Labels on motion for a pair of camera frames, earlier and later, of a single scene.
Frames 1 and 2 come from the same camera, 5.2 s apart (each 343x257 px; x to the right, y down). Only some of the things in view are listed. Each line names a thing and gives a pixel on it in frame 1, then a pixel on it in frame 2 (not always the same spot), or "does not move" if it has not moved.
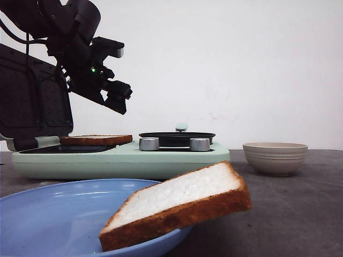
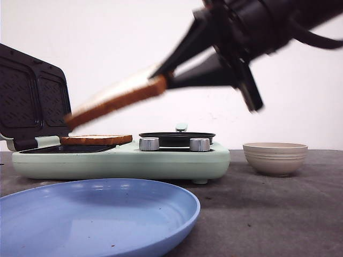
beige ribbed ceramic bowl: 277,159 does not move
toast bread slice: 95,140 does not move
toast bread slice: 204,195 to 141,89
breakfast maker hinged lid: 35,99 does not move
